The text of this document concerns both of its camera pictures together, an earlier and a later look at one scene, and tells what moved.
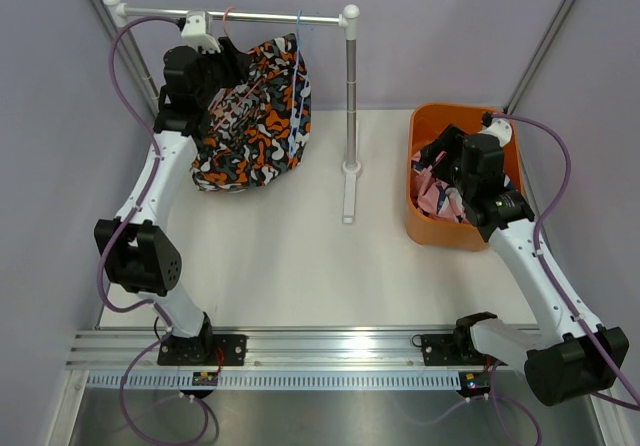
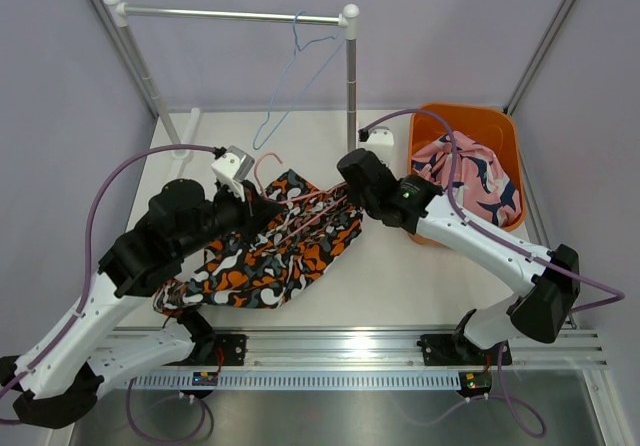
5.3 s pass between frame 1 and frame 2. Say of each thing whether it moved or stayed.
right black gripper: moved
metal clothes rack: stayed
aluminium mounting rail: stayed
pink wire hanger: moved
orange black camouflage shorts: moved
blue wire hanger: moved
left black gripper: moved
